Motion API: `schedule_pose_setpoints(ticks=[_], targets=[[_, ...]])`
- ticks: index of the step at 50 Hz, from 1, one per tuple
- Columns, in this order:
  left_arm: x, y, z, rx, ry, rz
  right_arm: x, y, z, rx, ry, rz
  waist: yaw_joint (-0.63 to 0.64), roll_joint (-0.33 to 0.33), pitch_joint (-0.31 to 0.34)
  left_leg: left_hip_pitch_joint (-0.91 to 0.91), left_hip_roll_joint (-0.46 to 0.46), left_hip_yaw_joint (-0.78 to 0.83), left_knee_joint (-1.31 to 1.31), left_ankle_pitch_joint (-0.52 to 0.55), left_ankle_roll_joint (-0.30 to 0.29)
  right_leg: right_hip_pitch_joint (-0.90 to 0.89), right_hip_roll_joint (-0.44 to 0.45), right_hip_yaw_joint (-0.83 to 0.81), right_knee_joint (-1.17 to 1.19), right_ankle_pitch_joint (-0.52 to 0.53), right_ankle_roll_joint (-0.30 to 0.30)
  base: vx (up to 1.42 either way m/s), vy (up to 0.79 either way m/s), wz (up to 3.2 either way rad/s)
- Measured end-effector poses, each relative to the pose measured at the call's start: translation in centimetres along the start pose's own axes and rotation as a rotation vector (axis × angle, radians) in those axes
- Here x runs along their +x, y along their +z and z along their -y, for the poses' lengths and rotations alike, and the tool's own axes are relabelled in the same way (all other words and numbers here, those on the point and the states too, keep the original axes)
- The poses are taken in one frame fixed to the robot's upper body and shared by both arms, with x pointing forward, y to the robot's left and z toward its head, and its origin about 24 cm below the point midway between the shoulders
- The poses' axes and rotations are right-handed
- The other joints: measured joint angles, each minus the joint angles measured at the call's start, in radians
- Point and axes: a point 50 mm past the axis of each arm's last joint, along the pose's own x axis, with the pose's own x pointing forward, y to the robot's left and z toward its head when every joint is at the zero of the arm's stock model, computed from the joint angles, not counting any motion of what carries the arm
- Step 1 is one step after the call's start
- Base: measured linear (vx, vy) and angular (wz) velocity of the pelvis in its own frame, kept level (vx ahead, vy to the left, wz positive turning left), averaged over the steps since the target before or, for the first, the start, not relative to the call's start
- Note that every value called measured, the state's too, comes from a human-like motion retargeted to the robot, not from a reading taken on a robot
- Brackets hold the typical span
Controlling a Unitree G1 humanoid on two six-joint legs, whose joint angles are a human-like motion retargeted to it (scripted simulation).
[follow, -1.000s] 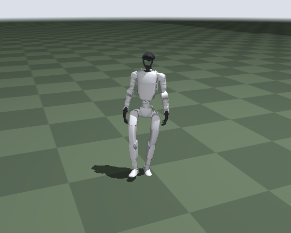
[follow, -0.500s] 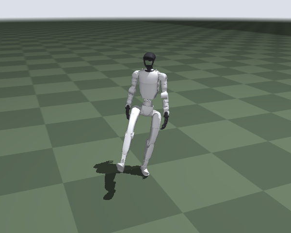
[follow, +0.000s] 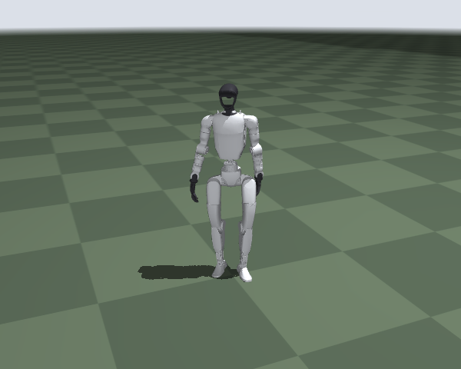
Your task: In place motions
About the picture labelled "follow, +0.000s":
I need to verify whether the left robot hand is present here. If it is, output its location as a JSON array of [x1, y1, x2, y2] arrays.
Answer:
[[254, 173, 263, 196]]

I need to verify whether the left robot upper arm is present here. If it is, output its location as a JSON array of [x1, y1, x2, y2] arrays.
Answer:
[[244, 115, 262, 156]]

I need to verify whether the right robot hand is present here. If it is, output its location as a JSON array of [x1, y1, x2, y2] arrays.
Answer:
[[190, 174, 198, 202]]

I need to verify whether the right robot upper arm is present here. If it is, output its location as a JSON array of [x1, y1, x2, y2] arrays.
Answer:
[[197, 115, 214, 155]]

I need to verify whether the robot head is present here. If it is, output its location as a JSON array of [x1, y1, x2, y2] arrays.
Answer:
[[219, 84, 239, 116]]

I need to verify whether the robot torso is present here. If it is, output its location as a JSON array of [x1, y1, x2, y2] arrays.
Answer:
[[212, 110, 247, 187]]

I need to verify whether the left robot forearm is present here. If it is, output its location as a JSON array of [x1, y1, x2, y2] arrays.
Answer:
[[252, 147, 264, 178]]

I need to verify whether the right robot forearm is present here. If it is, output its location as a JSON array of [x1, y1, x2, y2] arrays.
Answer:
[[191, 149, 205, 179]]

